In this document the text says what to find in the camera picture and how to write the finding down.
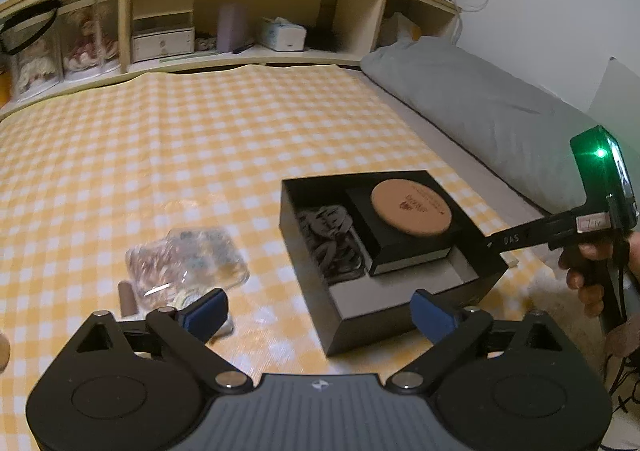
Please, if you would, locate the clear plastic pill pack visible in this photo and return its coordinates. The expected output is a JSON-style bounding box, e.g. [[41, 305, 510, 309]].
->
[[125, 227, 250, 310]]

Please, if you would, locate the brown lipstick tube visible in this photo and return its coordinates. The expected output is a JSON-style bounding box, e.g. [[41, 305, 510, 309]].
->
[[117, 280, 139, 318]]

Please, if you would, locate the small black box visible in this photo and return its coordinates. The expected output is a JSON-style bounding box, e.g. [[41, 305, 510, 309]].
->
[[346, 174, 461, 275]]

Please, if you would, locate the large black box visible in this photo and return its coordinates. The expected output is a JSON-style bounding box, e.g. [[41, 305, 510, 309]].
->
[[280, 170, 508, 357]]

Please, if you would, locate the round cork coaster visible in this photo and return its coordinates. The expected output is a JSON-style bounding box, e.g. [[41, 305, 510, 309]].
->
[[371, 179, 452, 237]]

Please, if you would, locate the black cable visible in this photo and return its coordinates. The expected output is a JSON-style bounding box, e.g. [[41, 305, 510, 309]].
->
[[295, 204, 366, 288]]

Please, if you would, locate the light wooden block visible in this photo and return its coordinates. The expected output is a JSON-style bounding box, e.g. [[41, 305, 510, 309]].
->
[[0, 333, 11, 373]]

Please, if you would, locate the person right hand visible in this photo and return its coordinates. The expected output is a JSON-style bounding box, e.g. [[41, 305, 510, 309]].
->
[[559, 234, 614, 318]]

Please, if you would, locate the grey pillow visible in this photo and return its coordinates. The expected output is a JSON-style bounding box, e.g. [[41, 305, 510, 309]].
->
[[360, 36, 596, 214]]

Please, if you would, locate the yellow checkered cloth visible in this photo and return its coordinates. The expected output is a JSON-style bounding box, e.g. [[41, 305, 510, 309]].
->
[[0, 64, 534, 451]]

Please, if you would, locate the white tissue box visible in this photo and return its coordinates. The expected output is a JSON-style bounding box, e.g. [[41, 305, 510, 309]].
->
[[256, 18, 307, 52]]

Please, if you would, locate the small wooden drawer organizer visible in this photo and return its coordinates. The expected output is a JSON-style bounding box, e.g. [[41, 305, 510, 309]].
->
[[131, 0, 195, 63]]

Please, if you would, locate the clear doll display case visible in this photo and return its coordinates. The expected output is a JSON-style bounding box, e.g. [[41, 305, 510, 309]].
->
[[1, 0, 120, 100]]

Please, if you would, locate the purple box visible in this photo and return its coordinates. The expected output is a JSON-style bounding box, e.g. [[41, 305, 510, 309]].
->
[[217, 2, 247, 52]]

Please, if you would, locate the wooden headboard shelf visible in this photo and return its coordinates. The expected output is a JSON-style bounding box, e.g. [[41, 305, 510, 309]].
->
[[1, 0, 459, 115]]

